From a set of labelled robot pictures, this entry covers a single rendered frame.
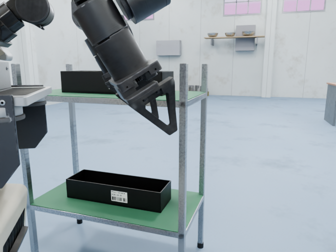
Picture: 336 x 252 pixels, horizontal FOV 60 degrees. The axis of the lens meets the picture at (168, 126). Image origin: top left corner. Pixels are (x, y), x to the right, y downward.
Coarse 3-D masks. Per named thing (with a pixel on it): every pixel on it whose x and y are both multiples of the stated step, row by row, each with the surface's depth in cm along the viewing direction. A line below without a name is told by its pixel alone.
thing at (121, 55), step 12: (120, 36) 39; (132, 36) 41; (96, 48) 40; (108, 48) 39; (120, 48) 39; (132, 48) 40; (108, 60) 40; (120, 60) 39; (132, 60) 40; (144, 60) 41; (156, 60) 39; (120, 72) 40; (132, 72) 40; (144, 72) 38; (120, 84) 38; (132, 84) 38
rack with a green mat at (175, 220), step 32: (64, 96) 137; (96, 96) 134; (160, 96) 134; (192, 96) 134; (32, 192) 160; (64, 192) 173; (192, 192) 173; (32, 224) 161; (128, 224) 140; (160, 224) 138
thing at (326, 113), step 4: (328, 84) 575; (332, 84) 540; (328, 88) 574; (332, 88) 546; (328, 92) 572; (332, 92) 545; (328, 96) 570; (332, 96) 543; (328, 100) 569; (332, 100) 542; (328, 104) 567; (332, 104) 540; (328, 108) 566; (332, 108) 539; (324, 112) 593; (328, 112) 564; (332, 112) 537; (324, 116) 592; (328, 116) 562; (332, 116) 536; (328, 120) 561; (332, 120) 534; (332, 124) 533
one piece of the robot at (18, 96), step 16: (0, 64) 62; (0, 80) 62; (0, 96) 47; (16, 96) 48; (32, 96) 53; (0, 112) 47; (16, 112) 49; (32, 112) 72; (0, 128) 48; (16, 128) 72; (32, 128) 73; (0, 144) 48; (16, 144) 49; (32, 144) 74; (0, 160) 49; (16, 160) 49; (0, 176) 49
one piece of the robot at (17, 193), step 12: (0, 36) 71; (0, 192) 67; (12, 192) 68; (24, 192) 71; (0, 204) 62; (12, 204) 63; (24, 204) 72; (0, 216) 58; (12, 216) 62; (24, 216) 73; (0, 228) 55; (12, 228) 63; (0, 240) 55
